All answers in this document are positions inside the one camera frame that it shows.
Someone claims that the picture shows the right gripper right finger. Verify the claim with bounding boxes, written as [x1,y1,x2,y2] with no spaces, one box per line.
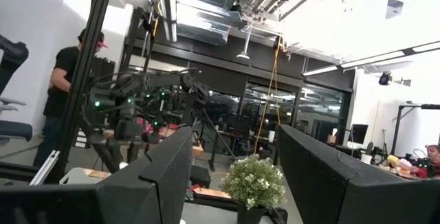
[278,124,357,224]

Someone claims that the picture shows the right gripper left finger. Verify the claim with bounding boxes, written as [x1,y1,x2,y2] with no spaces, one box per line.
[97,126,194,224]

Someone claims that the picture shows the potted plant white flowers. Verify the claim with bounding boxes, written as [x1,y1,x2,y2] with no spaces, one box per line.
[219,153,288,224]

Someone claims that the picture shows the black computer monitor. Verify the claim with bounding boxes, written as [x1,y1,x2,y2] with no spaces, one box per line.
[347,123,369,146]

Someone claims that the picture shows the silver aluminium bar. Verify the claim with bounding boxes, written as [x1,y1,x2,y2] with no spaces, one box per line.
[29,150,61,186]

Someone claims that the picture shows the person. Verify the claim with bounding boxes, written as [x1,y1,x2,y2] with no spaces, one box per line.
[414,144,440,180]
[32,27,109,168]

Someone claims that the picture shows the ceiling light strip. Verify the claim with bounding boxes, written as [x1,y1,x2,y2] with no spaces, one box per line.
[302,41,440,77]

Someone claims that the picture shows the white pendant lamp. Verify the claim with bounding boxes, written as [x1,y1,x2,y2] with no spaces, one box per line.
[236,24,254,60]

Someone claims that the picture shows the office chair blue seat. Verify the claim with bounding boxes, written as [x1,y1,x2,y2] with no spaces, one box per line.
[0,34,34,146]

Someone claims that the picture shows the yellow hanging cable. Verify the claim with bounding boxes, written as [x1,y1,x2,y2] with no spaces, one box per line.
[253,34,286,156]

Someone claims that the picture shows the black ceiling cable reel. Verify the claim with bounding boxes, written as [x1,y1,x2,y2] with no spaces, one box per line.
[377,71,393,87]

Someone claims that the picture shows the black metal frame stand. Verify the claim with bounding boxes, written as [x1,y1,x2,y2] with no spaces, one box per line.
[390,102,440,157]

